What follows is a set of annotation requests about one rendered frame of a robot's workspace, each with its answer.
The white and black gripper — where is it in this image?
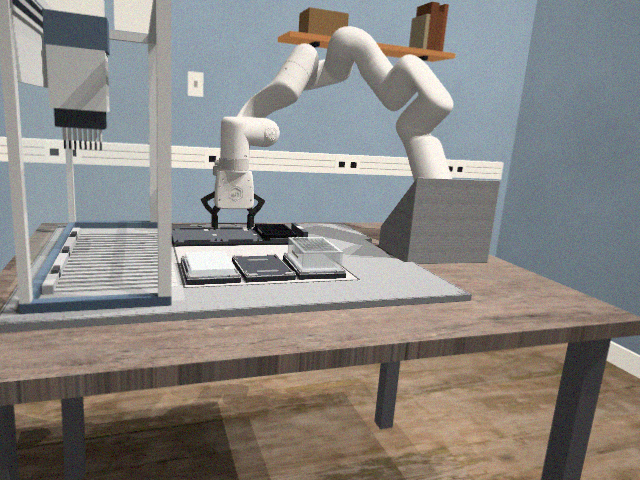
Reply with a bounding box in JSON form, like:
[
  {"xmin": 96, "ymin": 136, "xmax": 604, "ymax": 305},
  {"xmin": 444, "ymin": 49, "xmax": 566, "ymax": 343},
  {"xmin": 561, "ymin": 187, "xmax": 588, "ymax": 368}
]
[{"xmin": 201, "ymin": 168, "xmax": 265, "ymax": 229}]

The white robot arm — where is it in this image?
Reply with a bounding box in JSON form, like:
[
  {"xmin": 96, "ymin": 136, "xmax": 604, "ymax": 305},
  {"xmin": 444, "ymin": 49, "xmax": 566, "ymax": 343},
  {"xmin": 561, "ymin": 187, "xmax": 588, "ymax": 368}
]
[{"xmin": 213, "ymin": 27, "xmax": 453, "ymax": 181}]

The black well plate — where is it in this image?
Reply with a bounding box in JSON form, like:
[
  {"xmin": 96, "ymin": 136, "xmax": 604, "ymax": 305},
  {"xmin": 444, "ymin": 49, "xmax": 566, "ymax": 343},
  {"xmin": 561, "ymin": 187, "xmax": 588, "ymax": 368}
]
[{"xmin": 254, "ymin": 224, "xmax": 297, "ymax": 241}]

